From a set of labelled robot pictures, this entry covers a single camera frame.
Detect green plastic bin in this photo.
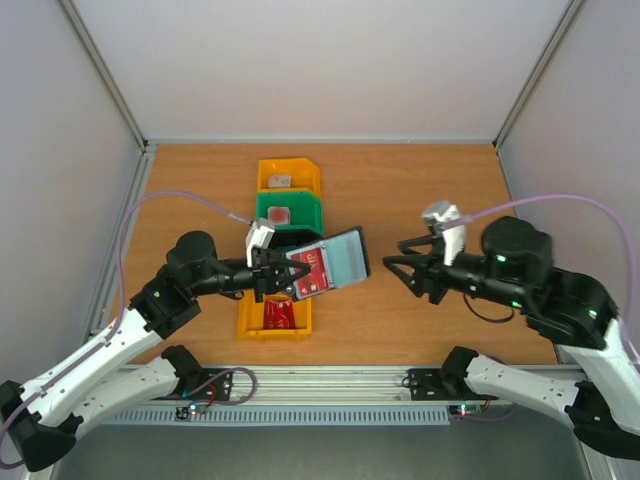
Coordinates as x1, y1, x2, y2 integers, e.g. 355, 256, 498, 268
255, 191, 324, 236

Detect far yellow plastic bin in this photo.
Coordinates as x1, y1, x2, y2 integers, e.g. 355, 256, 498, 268
256, 158, 322, 199

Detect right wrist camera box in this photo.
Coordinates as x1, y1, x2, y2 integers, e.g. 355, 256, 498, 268
422, 200, 467, 266

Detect slotted grey cable duct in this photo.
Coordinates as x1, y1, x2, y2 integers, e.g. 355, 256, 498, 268
107, 405, 450, 428

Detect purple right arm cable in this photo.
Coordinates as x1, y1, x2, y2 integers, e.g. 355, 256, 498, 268
442, 193, 640, 424

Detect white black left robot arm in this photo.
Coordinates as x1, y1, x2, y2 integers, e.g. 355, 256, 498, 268
1, 231, 311, 472

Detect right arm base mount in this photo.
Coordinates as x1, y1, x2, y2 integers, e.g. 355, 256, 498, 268
401, 368, 496, 403

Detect white red-circle cards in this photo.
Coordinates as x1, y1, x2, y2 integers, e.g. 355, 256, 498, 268
267, 206, 292, 226

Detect beige patterned cards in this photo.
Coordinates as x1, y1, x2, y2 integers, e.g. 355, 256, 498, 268
267, 174, 292, 189

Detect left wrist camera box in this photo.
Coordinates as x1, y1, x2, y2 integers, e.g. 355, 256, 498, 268
245, 218, 275, 267

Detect red card in bin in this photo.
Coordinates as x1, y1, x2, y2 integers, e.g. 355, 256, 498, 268
263, 299, 296, 330

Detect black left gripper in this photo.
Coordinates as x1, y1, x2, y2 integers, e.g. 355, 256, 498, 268
191, 248, 311, 304

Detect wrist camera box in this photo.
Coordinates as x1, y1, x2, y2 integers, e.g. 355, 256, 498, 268
245, 218, 275, 267
422, 200, 467, 266

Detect near yellow plastic bin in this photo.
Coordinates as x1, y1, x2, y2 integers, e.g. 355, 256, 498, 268
236, 293, 312, 342

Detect black plastic bin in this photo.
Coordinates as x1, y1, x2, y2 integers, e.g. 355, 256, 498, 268
269, 228, 323, 251

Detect aluminium front rail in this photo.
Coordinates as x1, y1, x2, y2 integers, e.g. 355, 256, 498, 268
47, 363, 596, 406

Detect yellow plastic bin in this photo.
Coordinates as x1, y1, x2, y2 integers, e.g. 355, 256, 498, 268
236, 293, 312, 342
256, 158, 322, 199

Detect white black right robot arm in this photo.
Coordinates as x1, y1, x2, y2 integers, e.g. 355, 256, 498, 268
383, 216, 639, 460

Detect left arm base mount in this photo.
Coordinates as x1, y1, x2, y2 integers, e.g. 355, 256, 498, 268
164, 368, 233, 401

